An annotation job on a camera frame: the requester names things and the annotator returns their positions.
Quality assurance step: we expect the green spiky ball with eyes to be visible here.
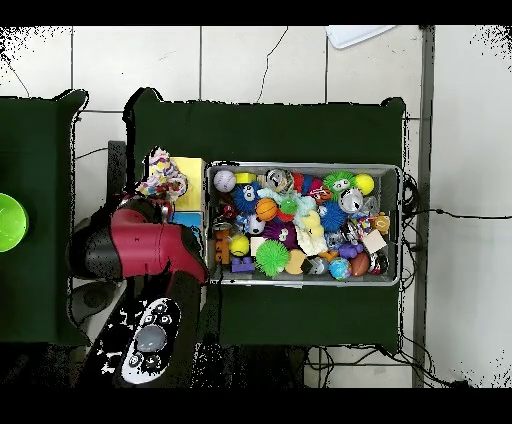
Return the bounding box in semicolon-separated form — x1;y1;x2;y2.
322;170;357;201

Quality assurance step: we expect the side table with green cloth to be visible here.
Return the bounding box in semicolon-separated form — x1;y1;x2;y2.
0;89;91;347

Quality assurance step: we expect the plain green spiky ball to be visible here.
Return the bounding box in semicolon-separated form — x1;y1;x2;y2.
254;239;290;278

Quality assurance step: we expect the black cable on floor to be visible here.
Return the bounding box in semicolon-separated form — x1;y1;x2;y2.
403;206;512;220

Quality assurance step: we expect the globe print ball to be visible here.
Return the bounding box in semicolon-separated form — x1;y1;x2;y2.
328;256;353;281

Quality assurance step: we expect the bright green bowl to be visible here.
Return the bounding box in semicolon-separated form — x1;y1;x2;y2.
0;192;30;253

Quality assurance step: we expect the white baseball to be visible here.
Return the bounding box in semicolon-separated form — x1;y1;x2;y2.
212;169;237;194

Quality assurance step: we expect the blue spiky ball with eyes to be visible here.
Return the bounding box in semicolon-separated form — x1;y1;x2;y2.
232;181;262;216

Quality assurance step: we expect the small orange basketball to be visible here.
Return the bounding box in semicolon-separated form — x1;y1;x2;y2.
254;197;278;222

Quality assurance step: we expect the wire mesh bin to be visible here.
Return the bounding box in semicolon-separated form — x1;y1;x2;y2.
204;160;403;288

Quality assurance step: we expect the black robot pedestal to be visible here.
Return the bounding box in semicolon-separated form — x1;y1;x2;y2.
213;345;309;388

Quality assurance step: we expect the black stand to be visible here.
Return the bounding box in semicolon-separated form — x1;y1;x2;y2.
71;139;127;325

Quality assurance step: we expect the crushed silver drink can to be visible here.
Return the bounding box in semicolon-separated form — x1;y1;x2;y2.
264;168;295;193

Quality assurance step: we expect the yellow foam ball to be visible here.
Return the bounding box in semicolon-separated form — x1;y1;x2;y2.
353;172;376;196

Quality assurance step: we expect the wooden box with three holes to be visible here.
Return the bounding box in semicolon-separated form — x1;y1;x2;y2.
148;155;207;245

